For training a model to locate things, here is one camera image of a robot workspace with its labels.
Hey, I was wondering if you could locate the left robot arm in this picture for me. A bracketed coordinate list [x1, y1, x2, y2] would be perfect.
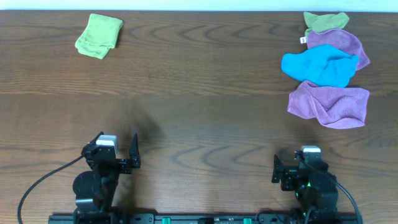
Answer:
[73, 132, 141, 224]

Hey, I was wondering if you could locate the crumpled green cloth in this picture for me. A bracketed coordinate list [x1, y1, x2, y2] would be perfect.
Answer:
[303, 12, 349, 37]

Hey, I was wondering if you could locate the folded green cloth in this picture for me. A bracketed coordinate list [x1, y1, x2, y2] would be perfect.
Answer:
[75, 14, 123, 59]

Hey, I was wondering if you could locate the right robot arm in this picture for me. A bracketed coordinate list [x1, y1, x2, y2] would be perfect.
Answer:
[272, 151, 340, 223]

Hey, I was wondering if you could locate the purple cloth with tag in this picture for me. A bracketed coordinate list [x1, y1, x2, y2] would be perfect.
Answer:
[300, 29, 370, 70]

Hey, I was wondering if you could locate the blue cloth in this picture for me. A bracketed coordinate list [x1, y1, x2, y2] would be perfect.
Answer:
[281, 45, 359, 88]

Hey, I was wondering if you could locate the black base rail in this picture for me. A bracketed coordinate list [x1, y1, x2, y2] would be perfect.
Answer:
[48, 213, 358, 224]

